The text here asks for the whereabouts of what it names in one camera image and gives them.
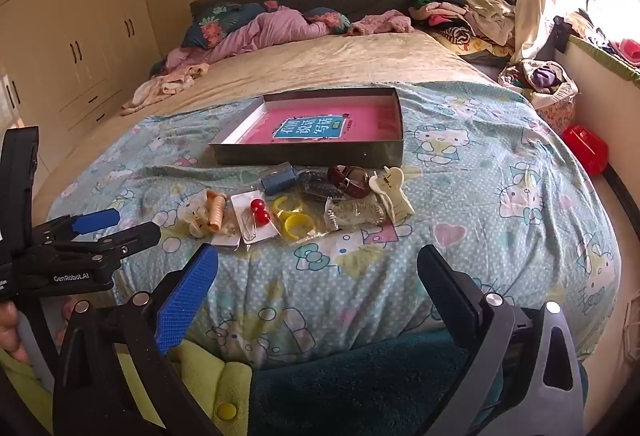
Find yellow rings plastic bag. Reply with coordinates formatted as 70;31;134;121
271;195;331;242

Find pile of mixed clothes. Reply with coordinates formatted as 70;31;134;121
410;0;518;59

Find cartoon cat printed blanket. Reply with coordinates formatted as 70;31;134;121
42;78;623;362

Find teal fleece garment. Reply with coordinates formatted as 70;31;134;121
247;331;501;436

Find dark bead jewelry bag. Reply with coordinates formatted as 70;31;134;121
297;168;346;202

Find pink quilt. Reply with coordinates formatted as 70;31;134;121
150;6;346;77

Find beige bed sheet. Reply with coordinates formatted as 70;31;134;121
32;30;501;212

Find pearl hair clip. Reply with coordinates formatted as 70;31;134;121
182;190;216;238

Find brown leather wristwatch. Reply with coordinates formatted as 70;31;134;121
327;165;371;199

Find orange spiral hair tie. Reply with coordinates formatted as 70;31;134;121
207;193;228;234

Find white pearl earring card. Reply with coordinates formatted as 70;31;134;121
210;218;246;247

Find green fleece garment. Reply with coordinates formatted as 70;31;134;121
0;341;256;436

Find small floral pillow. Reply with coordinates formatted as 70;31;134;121
300;7;351;34

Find basket of clothes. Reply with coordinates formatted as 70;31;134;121
500;59;581;134

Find cream hair claw clip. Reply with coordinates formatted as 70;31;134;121
369;166;415;224

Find black bracket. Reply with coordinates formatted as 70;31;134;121
550;16;571;54

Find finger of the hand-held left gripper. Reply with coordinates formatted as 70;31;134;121
50;222;162;267
32;209;121;244

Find clear plastic jewelry bag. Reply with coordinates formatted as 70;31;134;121
334;197;387;232

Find cream crumpled garment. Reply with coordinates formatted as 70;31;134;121
120;63;211;117

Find green sill cover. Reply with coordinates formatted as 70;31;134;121
565;33;640;84

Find shallow grey cardboard box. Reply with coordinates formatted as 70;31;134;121
209;87;405;168

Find cream wardrobe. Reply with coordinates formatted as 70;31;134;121
0;0;166;177

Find red and orange garments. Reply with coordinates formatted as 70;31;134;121
570;8;640;67

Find large floral pillow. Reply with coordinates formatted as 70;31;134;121
181;2;266;49

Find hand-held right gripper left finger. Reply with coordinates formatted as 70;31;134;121
52;243;223;436

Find person's left hand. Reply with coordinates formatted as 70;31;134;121
0;301;32;364

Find pink fuzzy garment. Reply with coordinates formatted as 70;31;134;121
347;10;416;37

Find red ball hair tie card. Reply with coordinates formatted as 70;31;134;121
231;192;281;244

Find red plastic container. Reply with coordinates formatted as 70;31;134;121
561;125;610;176

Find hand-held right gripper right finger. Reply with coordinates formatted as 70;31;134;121
415;244;588;436

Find silver chain jewelry bag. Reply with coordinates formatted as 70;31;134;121
324;198;346;233

